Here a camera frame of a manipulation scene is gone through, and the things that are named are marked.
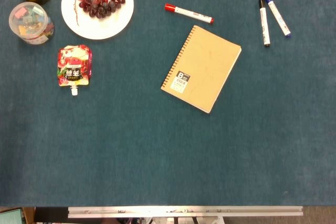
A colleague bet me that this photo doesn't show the blue cap whiteboard marker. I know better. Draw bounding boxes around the blue cap whiteboard marker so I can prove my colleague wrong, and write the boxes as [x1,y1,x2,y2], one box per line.
[263,0,292,38]

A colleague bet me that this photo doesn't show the aluminium profile rail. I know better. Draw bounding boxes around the aluminium profile rail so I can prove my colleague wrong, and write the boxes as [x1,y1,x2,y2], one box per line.
[67,206,303,219]

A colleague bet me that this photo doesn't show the bunch of red grapes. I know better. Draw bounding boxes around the bunch of red grapes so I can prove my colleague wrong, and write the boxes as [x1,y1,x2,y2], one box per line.
[73,0,127,27]

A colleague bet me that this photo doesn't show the red jelly drink pouch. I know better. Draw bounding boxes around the red jelly drink pouch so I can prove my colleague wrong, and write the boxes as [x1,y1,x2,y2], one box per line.
[57,45,93,97]

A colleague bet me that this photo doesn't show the teal blue table cloth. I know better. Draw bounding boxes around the teal blue table cloth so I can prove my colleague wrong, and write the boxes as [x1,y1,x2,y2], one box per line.
[0,0,336,207]

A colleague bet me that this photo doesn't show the kraft spiral notebook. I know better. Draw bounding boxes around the kraft spiral notebook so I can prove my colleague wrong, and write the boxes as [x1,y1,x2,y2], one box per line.
[160,25,242,114]

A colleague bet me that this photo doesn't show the clear jar of binder clips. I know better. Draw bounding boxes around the clear jar of binder clips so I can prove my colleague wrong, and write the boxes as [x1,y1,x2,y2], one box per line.
[8,2,56,45]

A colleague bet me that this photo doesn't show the black cap whiteboard marker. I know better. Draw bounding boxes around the black cap whiteboard marker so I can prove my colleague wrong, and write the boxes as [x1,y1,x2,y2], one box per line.
[258,0,271,48]

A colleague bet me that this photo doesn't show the white round plate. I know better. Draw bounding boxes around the white round plate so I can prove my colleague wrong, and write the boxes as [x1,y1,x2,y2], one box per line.
[61,0,134,40]

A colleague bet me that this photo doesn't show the red cap whiteboard marker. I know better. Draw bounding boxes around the red cap whiteboard marker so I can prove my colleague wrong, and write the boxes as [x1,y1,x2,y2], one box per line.
[164,3,215,25]

